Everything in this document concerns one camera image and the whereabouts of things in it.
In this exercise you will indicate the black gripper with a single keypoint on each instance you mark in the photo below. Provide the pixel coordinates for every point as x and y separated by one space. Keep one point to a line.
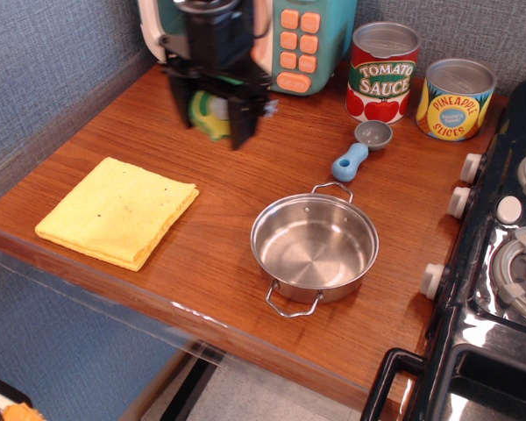
213 52

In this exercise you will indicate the green toy pepper half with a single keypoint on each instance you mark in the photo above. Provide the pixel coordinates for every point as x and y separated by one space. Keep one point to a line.
209 114

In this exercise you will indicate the small steel pan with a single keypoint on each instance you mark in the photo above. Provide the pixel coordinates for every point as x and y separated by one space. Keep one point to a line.
313 248

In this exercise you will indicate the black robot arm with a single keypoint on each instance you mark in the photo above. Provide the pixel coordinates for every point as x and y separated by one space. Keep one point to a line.
210 4

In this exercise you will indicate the teal toy microwave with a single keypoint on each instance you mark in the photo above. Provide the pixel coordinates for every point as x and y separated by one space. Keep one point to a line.
298 43

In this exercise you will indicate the folded yellow cloth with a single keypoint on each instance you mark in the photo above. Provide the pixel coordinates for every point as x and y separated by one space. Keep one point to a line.
118 213

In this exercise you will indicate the blue grey measuring spoon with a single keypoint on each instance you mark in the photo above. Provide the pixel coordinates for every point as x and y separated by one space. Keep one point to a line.
370 136

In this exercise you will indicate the tomato sauce can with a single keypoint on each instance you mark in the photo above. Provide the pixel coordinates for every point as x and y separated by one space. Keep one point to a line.
383 65

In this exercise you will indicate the pineapple slices can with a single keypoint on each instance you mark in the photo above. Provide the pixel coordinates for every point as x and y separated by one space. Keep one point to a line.
455 97

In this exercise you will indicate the white stove knob top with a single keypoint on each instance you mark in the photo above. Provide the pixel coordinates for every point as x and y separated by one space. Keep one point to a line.
470 167

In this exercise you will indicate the white stove knob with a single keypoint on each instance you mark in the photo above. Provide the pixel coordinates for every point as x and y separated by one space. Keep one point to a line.
431 279
470 167
458 202

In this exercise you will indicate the white stove knob middle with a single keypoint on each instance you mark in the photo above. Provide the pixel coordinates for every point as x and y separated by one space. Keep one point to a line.
458 202

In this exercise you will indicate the white stove knob bottom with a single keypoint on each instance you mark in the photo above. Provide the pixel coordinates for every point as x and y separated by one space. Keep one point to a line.
431 279

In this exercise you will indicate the white round stove button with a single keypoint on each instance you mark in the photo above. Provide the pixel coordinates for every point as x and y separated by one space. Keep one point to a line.
509 210

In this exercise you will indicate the orange object bottom left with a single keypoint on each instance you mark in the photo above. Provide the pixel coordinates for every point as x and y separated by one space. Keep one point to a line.
20 412

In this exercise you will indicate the black toy stove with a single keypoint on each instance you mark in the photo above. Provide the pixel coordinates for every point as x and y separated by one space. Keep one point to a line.
474 367

